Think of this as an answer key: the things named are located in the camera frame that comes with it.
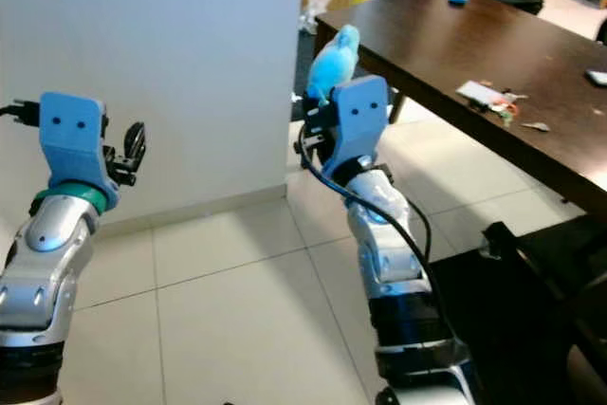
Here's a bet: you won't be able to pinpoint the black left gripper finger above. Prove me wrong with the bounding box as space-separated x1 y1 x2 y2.
120 120 149 163

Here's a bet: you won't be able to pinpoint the blue plush toy keychain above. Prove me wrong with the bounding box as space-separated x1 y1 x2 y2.
304 23 362 104

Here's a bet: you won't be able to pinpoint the dark brown wooden table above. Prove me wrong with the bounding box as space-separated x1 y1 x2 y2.
306 0 607 224

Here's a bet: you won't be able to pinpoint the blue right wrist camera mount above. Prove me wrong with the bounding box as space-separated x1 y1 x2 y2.
326 74 392 173

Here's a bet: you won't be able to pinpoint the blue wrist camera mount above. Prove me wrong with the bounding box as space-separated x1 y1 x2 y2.
326 74 392 173
39 92 120 211

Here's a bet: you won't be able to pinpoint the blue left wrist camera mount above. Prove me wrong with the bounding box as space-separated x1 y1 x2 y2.
39 92 120 211

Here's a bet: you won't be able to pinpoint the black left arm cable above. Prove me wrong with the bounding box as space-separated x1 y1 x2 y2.
0 99 45 127

